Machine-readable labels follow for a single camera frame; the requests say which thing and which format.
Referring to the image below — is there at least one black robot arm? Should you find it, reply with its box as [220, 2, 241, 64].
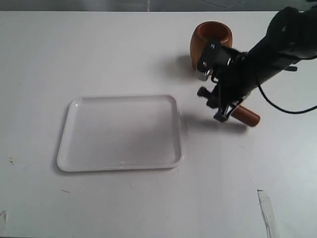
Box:
[197, 6, 317, 126]

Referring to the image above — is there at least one clear tape strip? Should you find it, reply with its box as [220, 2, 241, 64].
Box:
[0, 211, 7, 233]
[257, 189, 279, 238]

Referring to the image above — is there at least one brown wooden pestle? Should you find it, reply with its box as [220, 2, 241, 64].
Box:
[231, 106, 261, 127]

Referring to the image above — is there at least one brown wooden mortar cup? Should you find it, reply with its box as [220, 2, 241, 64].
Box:
[190, 21, 233, 70]

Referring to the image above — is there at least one clear tape strip right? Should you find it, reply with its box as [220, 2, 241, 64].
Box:
[257, 189, 279, 238]

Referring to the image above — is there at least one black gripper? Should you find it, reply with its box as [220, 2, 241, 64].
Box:
[197, 40, 259, 122]

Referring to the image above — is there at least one clear tape strip left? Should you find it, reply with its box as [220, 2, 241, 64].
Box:
[0, 211, 7, 233]

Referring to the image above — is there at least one white rectangular plastic tray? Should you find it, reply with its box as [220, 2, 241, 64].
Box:
[56, 95, 184, 173]

